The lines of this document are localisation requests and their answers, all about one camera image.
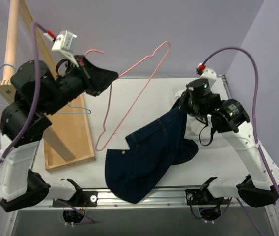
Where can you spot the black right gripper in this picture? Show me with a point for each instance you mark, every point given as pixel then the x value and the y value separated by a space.
pixel 185 103

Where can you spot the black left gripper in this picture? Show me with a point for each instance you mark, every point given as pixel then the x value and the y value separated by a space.
pixel 88 74

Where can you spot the light blue wire hanger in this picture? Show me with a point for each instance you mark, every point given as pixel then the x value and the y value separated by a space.
pixel 86 111

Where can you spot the dark navy garment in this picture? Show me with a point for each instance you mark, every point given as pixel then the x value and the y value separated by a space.
pixel 132 173

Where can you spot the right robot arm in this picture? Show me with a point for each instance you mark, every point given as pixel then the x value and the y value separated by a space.
pixel 230 119

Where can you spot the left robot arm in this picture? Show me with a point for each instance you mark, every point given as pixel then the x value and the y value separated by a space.
pixel 38 95

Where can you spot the clear plastic basket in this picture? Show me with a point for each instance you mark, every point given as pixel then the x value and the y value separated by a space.
pixel 177 90

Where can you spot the wooden clothes rack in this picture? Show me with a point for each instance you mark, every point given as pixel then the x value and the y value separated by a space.
pixel 68 141

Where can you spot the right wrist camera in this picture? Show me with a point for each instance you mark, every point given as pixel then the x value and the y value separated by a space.
pixel 204 72

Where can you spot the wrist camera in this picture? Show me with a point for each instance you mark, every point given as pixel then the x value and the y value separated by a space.
pixel 63 43
pixel 204 72

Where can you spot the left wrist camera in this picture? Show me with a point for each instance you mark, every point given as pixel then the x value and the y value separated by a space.
pixel 63 43

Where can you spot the aluminium mounting rail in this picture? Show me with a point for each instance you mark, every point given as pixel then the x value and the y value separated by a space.
pixel 160 197

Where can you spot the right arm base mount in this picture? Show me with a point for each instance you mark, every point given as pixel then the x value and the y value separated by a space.
pixel 205 207

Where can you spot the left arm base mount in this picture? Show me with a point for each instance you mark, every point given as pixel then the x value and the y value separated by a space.
pixel 75 209

